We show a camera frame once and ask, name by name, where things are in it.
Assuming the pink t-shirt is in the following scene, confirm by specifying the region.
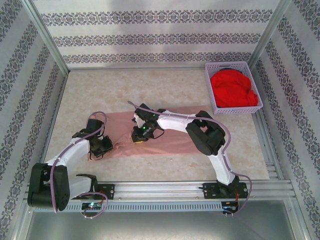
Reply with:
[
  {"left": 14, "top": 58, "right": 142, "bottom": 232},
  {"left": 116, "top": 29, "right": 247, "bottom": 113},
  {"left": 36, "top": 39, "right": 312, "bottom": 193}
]
[{"left": 88, "top": 105, "right": 210, "bottom": 162}]

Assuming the aluminium mounting rail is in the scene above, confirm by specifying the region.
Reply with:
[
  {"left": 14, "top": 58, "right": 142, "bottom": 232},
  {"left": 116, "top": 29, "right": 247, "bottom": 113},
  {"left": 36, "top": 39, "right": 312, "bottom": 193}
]
[{"left": 23, "top": 181, "right": 295, "bottom": 201}]

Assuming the aluminium frame bar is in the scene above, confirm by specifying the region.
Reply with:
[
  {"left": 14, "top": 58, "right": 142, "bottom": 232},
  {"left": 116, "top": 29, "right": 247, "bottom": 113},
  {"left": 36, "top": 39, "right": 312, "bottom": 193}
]
[
  {"left": 66, "top": 65, "right": 252, "bottom": 72},
  {"left": 33, "top": 69, "right": 70, "bottom": 183},
  {"left": 251, "top": 67, "right": 286, "bottom": 182}
]

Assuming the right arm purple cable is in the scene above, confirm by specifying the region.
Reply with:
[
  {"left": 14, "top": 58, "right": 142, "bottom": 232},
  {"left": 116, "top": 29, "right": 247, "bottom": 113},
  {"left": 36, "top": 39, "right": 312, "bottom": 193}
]
[{"left": 127, "top": 100, "right": 253, "bottom": 217}]

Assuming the aluminium frame leg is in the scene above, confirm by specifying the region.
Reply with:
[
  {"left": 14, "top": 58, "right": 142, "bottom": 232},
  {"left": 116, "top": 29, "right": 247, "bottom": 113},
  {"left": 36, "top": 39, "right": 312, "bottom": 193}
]
[
  {"left": 13, "top": 198, "right": 35, "bottom": 240},
  {"left": 287, "top": 198, "right": 310, "bottom": 240}
]

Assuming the dark blue garment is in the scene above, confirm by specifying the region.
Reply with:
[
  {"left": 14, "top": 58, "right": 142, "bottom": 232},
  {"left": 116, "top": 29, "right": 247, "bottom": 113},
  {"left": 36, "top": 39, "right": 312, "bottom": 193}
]
[{"left": 219, "top": 66, "right": 243, "bottom": 73}]

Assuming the lavender plastic basket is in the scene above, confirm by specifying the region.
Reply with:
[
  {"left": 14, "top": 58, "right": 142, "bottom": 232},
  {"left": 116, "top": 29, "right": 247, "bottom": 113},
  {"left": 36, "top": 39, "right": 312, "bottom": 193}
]
[{"left": 204, "top": 61, "right": 264, "bottom": 116}]

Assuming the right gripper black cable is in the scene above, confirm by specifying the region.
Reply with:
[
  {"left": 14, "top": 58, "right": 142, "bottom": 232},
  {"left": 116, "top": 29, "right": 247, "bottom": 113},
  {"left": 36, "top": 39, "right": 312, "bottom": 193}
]
[{"left": 149, "top": 128, "right": 165, "bottom": 140}]

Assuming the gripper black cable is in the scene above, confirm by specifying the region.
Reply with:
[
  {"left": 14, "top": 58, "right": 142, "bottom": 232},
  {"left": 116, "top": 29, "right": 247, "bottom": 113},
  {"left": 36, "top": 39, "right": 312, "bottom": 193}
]
[
  {"left": 149, "top": 128, "right": 165, "bottom": 140},
  {"left": 88, "top": 151, "right": 106, "bottom": 163}
]

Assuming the grey metal sheet panel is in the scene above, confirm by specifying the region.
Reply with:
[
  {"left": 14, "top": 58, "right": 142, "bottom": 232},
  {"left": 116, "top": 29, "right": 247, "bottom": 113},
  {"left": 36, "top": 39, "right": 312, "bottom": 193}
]
[{"left": 24, "top": 211, "right": 300, "bottom": 240}]

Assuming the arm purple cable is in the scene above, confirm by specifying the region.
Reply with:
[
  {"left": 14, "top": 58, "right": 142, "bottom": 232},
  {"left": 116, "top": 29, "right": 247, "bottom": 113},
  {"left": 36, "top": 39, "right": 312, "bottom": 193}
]
[
  {"left": 50, "top": 111, "right": 109, "bottom": 221},
  {"left": 127, "top": 100, "right": 253, "bottom": 217}
]

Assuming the grey slotted cable duct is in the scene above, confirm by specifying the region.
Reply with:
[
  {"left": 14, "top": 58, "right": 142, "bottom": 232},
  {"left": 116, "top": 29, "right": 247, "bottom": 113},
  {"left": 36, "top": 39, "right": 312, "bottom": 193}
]
[{"left": 33, "top": 201, "right": 241, "bottom": 213}]

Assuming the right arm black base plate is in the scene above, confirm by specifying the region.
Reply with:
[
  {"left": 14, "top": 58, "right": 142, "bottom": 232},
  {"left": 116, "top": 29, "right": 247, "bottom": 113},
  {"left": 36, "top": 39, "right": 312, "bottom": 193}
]
[{"left": 202, "top": 182, "right": 250, "bottom": 200}]

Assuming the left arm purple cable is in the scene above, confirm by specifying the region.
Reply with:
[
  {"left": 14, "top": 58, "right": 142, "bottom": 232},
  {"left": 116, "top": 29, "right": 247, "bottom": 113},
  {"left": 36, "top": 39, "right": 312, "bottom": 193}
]
[{"left": 50, "top": 111, "right": 109, "bottom": 221}]

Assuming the aluminium corner post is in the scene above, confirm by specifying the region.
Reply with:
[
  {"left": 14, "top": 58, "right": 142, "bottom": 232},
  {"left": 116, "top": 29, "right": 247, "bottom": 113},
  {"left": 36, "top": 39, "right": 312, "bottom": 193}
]
[
  {"left": 23, "top": 0, "right": 71, "bottom": 73},
  {"left": 248, "top": 0, "right": 293, "bottom": 70}
]

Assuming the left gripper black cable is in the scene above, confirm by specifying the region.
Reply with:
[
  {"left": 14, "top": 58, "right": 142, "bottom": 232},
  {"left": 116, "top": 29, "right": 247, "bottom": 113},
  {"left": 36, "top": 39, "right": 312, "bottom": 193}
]
[{"left": 88, "top": 151, "right": 106, "bottom": 163}]

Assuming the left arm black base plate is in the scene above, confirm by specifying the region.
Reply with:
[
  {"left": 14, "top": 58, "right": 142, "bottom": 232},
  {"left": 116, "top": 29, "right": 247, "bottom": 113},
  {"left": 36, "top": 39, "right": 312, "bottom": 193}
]
[{"left": 69, "top": 183, "right": 116, "bottom": 201}]

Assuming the red garment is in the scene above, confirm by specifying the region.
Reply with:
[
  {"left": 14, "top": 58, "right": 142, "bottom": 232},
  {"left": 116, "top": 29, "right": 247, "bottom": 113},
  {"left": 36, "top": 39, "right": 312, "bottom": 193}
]
[{"left": 209, "top": 69, "right": 259, "bottom": 108}]

